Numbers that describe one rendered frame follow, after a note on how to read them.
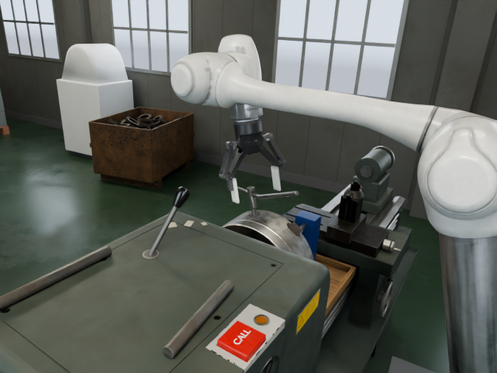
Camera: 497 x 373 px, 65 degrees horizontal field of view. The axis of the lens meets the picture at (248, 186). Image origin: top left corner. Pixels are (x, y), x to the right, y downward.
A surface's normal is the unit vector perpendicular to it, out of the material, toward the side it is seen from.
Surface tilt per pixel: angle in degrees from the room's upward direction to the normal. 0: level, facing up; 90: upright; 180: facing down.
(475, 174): 87
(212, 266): 0
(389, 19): 90
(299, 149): 90
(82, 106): 90
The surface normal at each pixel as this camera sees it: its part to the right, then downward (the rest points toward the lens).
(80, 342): 0.05, -0.92
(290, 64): -0.47, 0.31
